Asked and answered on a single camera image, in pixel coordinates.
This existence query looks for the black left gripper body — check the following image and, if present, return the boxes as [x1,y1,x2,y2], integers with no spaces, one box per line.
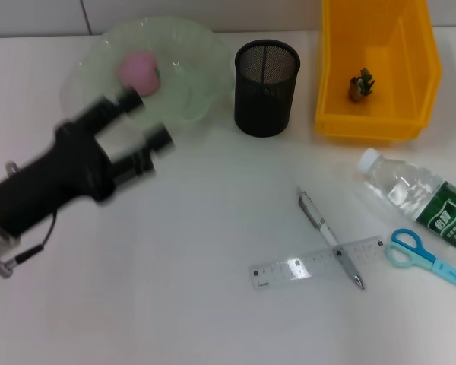
[0,113,116,236]

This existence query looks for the pink peach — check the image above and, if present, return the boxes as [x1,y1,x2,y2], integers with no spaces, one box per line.
[116,50,162,98]

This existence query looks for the clear green-label water bottle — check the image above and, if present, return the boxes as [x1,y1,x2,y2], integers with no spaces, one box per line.
[356,147,456,260]

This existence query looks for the blue scissors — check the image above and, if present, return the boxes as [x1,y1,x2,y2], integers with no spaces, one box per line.
[384,227,456,294]

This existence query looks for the green glass fruit plate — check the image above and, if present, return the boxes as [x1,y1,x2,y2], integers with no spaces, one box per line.
[62,14,235,130]

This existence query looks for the black mesh pen holder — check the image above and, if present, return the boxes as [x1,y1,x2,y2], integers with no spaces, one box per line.
[234,40,302,138]

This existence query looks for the transparent plastic ruler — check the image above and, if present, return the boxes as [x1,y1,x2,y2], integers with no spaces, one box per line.
[248,235,385,292]

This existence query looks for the silver white pen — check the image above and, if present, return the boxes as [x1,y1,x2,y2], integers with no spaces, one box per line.
[296,186,366,291]

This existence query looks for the yellow plastic bin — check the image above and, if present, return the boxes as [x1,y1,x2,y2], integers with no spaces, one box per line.
[314,0,443,143]

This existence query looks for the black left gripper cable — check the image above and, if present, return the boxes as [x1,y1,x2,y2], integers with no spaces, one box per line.
[0,208,59,281]

